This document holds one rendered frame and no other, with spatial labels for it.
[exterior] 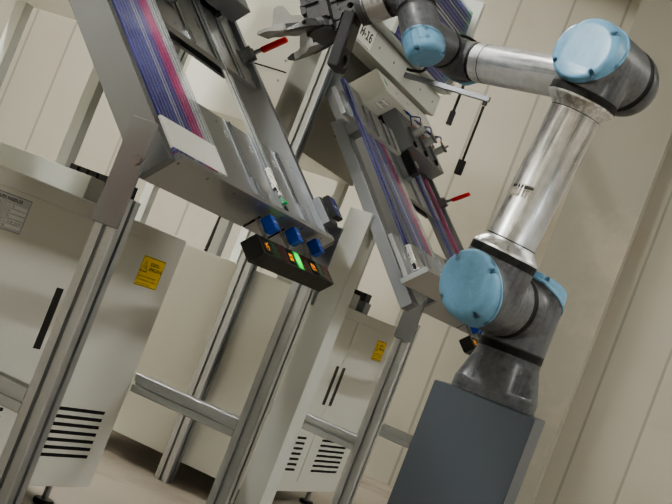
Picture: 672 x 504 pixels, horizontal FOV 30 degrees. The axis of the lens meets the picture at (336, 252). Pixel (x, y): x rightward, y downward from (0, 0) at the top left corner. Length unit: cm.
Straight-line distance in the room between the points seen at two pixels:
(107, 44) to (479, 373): 82
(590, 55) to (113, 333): 111
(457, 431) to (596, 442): 313
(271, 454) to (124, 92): 111
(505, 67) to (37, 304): 95
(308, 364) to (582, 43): 109
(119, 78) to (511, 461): 88
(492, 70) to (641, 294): 299
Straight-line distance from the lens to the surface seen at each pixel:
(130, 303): 258
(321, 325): 281
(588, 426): 523
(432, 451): 212
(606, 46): 205
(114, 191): 191
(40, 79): 618
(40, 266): 230
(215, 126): 227
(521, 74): 231
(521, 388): 215
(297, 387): 282
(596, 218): 516
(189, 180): 202
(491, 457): 211
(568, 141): 206
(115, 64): 203
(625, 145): 522
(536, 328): 214
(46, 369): 193
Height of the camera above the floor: 59
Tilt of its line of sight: 3 degrees up
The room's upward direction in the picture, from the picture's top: 21 degrees clockwise
